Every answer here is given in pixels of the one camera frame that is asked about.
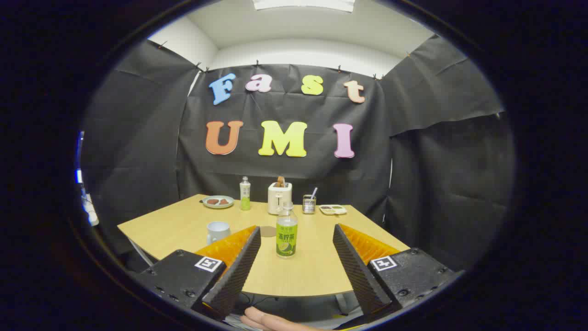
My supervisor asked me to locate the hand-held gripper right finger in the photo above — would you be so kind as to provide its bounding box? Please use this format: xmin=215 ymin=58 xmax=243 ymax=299
xmin=333 ymin=223 xmax=462 ymax=318

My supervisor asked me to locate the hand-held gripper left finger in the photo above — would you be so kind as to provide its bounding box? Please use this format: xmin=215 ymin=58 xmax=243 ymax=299
xmin=133 ymin=225 xmax=261 ymax=320

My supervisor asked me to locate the white cup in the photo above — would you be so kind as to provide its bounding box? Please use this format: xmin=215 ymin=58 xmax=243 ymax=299
xmin=206 ymin=222 xmax=232 ymax=245

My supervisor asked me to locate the clear juice bottle green label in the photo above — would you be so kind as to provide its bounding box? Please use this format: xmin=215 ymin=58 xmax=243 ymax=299
xmin=276 ymin=201 xmax=298 ymax=258

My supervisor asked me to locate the slim bottle white green label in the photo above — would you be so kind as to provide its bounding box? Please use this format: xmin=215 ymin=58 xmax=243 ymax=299
xmin=239 ymin=177 xmax=251 ymax=211

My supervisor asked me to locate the wooden table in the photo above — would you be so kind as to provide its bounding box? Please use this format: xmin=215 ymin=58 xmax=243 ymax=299
xmin=117 ymin=194 xmax=411 ymax=298

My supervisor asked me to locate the pale green plate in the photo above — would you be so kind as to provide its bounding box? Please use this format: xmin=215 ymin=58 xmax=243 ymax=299
xmin=203 ymin=195 xmax=235 ymax=209

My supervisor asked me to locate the white toaster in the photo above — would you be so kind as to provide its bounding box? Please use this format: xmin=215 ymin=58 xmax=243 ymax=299
xmin=268 ymin=182 xmax=293 ymax=215

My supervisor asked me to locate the black backdrop cloth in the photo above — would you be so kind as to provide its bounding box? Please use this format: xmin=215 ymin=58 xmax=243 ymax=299
xmin=80 ymin=34 xmax=515 ymax=272

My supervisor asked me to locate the ceiling light panel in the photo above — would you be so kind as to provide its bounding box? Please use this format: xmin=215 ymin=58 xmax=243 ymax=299
xmin=253 ymin=0 xmax=356 ymax=12

